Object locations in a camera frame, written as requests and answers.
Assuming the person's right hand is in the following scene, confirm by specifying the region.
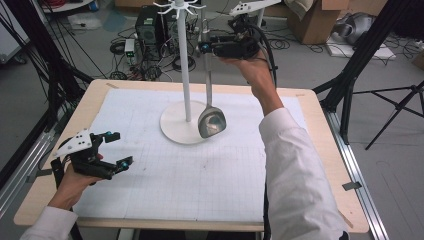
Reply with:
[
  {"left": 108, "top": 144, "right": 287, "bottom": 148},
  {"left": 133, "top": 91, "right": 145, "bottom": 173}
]
[{"left": 219, "top": 49, "right": 280, "bottom": 98}]

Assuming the large cardboard box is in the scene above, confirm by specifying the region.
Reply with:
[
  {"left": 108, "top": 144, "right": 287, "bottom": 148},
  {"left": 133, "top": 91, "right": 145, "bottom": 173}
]
[{"left": 287, "top": 0, "right": 351, "bottom": 46}]

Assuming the right hand-held gripper cable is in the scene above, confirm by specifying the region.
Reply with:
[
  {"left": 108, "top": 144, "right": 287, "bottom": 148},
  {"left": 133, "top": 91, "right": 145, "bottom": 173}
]
[{"left": 251, "top": 23, "right": 280, "bottom": 240}]

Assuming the metal ladle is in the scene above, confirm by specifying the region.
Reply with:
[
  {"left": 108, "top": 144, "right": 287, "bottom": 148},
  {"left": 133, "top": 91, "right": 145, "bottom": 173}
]
[{"left": 197, "top": 19, "right": 228, "bottom": 140}]

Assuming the black frame post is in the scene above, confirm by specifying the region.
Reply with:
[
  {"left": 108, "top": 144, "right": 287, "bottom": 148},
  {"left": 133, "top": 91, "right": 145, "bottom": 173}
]
[
  {"left": 312, "top": 0, "right": 414, "bottom": 145},
  {"left": 3, "top": 0, "right": 95, "bottom": 132}
]

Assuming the grey tape piece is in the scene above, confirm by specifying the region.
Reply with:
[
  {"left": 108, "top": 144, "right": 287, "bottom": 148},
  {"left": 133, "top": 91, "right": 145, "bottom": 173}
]
[
  {"left": 341, "top": 181, "right": 363, "bottom": 192},
  {"left": 25, "top": 167, "right": 54, "bottom": 183}
]

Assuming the grey plastic device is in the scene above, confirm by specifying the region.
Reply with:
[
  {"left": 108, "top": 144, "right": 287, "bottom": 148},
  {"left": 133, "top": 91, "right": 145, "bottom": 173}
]
[{"left": 333, "top": 12, "right": 375, "bottom": 46}]

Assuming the white flat board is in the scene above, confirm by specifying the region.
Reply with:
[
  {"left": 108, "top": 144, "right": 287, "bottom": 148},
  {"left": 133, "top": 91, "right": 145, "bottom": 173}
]
[{"left": 325, "top": 35, "right": 398, "bottom": 61}]

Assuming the black tripod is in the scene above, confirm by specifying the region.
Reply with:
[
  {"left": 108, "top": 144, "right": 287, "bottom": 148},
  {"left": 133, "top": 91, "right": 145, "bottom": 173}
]
[{"left": 352, "top": 79, "right": 424, "bottom": 151}]

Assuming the white grid mat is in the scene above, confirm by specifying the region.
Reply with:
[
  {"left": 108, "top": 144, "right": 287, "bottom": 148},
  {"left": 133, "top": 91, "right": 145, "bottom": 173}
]
[{"left": 71, "top": 88, "right": 309, "bottom": 224}]

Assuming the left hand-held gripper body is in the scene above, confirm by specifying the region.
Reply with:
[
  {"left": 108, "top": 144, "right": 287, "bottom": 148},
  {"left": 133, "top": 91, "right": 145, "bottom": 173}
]
[{"left": 51, "top": 129, "right": 118, "bottom": 181}]

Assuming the person's left hand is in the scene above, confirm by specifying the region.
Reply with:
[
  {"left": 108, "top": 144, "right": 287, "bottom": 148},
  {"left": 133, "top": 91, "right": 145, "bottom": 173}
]
[{"left": 49, "top": 163, "right": 103, "bottom": 212}]

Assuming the white round table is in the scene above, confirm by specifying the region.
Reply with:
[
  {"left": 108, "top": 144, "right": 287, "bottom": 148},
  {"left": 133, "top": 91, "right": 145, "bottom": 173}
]
[{"left": 40, "top": 0, "right": 95, "bottom": 14}]

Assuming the aluminium rail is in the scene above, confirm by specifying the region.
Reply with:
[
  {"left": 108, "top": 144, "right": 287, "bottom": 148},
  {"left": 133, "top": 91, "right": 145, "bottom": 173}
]
[
  {"left": 324, "top": 109, "right": 390, "bottom": 240},
  {"left": 0, "top": 129, "right": 57, "bottom": 219}
]

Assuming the black computer tower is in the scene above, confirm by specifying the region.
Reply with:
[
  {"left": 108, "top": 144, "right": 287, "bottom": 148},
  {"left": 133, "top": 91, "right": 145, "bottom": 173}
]
[{"left": 134, "top": 4, "right": 168, "bottom": 62}]

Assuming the white power adapter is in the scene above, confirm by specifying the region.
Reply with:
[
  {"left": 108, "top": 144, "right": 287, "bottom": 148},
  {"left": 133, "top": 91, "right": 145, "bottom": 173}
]
[{"left": 124, "top": 38, "right": 136, "bottom": 58}]

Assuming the white hook stand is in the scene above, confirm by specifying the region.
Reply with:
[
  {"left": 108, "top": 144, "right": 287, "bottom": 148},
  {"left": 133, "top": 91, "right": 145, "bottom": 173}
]
[{"left": 153, "top": 0, "right": 219, "bottom": 146}]

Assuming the beige cloth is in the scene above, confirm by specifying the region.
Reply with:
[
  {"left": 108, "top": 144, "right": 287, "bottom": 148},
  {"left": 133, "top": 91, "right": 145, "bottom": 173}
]
[{"left": 284, "top": 0, "right": 316, "bottom": 21}]

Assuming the coiled black cable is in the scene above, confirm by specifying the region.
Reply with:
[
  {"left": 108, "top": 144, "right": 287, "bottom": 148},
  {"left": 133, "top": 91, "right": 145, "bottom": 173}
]
[{"left": 271, "top": 38, "right": 292, "bottom": 51}]

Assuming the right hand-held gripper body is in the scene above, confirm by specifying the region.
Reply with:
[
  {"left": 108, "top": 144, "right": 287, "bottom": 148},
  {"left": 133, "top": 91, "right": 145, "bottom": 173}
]
[{"left": 212, "top": 0, "right": 282, "bottom": 60}]

